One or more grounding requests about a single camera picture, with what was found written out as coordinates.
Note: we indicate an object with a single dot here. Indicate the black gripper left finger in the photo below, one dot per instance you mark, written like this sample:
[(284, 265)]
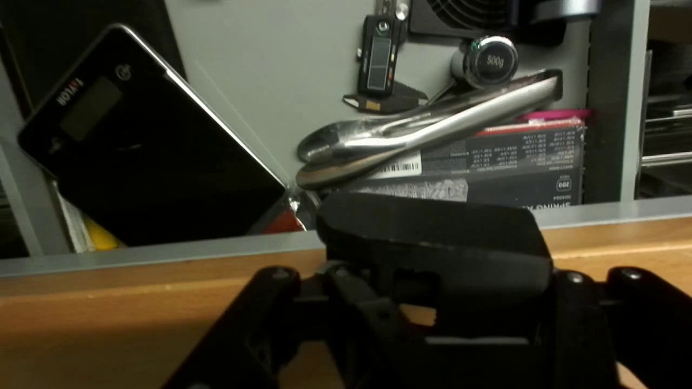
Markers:
[(272, 324)]

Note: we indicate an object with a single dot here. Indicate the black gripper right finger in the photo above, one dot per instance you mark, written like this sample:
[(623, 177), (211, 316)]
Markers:
[(628, 330)]

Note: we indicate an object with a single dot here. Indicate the black box with pink edge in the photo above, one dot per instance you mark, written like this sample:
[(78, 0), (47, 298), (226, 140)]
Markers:
[(520, 165)]

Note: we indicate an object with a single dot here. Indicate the yellow paper pad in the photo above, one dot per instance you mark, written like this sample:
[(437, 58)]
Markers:
[(93, 233)]

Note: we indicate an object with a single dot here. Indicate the black digital kitchen scale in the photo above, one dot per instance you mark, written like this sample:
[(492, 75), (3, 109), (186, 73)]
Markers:
[(143, 165)]

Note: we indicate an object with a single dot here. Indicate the metal tongs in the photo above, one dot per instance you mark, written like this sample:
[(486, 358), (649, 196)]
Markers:
[(433, 121)]

